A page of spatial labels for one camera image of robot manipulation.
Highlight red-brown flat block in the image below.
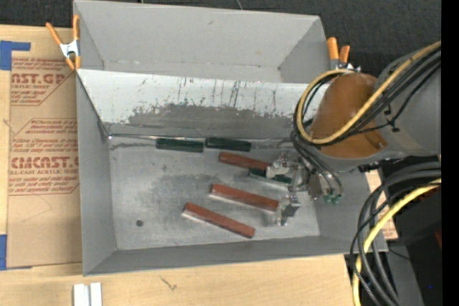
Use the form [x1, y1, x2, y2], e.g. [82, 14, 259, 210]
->
[181, 202, 257, 239]
[218, 151, 273, 172]
[208, 183, 280, 214]

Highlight brown cardboard board red print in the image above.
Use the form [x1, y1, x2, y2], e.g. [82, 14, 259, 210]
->
[0, 24, 84, 269]

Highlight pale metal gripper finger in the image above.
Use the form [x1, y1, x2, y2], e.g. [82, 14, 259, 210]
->
[275, 193, 302, 226]
[265, 153, 296, 181]

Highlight grey metal bin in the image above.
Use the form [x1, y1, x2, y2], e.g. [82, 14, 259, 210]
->
[72, 0, 389, 277]

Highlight dark green flat block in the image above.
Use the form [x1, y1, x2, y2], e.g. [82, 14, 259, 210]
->
[247, 167, 292, 186]
[204, 136, 252, 153]
[155, 138, 205, 153]

